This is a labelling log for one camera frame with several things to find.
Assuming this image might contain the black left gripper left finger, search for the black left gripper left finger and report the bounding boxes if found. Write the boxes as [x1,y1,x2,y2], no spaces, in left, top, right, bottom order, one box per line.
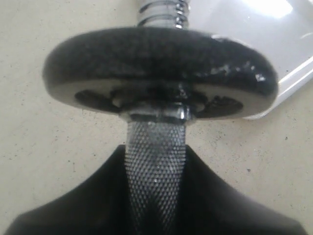
[5,145,137,235]

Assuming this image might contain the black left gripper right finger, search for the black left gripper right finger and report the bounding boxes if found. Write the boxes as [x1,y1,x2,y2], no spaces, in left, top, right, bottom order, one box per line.
[170,145,307,235]

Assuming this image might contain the chrome dumbbell bar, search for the chrome dumbbell bar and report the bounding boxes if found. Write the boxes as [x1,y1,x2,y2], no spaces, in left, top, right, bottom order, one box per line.
[117,0,206,235]

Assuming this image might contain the black weight plate near end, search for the black weight plate near end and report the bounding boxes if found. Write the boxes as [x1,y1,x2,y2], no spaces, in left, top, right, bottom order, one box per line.
[43,27,278,119]

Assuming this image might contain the white rectangular plastic tray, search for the white rectangular plastic tray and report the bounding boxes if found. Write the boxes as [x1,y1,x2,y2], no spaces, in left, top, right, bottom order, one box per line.
[189,0,313,120]

